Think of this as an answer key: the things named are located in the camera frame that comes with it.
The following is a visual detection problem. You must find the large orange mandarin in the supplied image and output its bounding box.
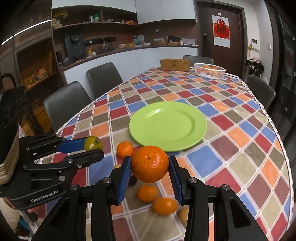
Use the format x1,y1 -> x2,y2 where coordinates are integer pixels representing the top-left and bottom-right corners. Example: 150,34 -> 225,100
131,146 -> 169,184

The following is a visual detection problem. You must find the brown longan fruit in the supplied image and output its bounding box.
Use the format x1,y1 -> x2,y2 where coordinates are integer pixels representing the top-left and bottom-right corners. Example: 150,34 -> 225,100
178,206 -> 189,226

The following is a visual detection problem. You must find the black coffee machine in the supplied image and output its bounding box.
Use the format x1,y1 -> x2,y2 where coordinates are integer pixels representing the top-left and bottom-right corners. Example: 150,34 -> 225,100
65,32 -> 86,59

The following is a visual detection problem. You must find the small orange mandarin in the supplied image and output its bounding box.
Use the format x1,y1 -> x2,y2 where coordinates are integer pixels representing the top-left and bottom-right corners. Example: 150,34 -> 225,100
116,142 -> 134,159

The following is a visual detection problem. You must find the white wall intercom panel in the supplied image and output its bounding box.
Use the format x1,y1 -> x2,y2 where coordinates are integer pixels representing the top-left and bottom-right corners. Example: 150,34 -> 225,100
251,38 -> 260,51

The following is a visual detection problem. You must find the green tomato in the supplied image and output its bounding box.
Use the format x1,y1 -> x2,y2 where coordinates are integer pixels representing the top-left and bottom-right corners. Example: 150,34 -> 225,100
84,136 -> 103,151

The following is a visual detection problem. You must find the dark chair near left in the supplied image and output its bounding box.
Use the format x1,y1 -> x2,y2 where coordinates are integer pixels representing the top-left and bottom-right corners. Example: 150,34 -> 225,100
44,81 -> 91,132

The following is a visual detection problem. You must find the white plastic fruit basket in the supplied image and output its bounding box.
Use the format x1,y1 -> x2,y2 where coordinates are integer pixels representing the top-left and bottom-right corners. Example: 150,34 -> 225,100
194,63 -> 226,80

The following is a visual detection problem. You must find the red white door poster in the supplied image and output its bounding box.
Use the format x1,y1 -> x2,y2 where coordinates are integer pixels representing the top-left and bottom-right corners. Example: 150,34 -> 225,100
212,15 -> 230,48

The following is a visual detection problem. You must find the dark wooden door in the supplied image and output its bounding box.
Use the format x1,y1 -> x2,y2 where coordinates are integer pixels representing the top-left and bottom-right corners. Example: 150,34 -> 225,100
196,1 -> 247,78

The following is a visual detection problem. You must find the dark purple plum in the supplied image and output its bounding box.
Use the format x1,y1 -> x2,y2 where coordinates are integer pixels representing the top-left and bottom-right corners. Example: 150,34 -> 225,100
128,174 -> 138,186

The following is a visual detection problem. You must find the orange kumquat fruit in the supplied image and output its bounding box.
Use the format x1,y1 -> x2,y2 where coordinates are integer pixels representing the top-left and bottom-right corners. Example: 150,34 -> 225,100
137,185 -> 158,203
152,197 -> 178,216

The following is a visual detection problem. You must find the checkered colourful tablecloth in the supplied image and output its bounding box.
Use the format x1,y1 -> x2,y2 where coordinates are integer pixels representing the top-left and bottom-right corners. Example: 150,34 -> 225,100
57,68 -> 293,240

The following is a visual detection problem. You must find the dark chair right side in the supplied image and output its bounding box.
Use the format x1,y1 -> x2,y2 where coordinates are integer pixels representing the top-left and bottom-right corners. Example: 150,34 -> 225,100
245,75 -> 276,110

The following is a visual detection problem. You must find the green plastic plate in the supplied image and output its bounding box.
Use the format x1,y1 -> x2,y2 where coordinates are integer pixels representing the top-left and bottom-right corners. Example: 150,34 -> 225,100
129,101 -> 207,152

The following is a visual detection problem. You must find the dark chair table head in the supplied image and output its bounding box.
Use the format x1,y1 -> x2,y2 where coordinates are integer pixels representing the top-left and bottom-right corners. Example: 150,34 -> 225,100
183,55 -> 214,68

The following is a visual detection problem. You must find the woven wicker box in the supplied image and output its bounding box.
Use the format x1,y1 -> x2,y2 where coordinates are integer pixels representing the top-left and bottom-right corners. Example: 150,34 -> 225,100
160,58 -> 190,71

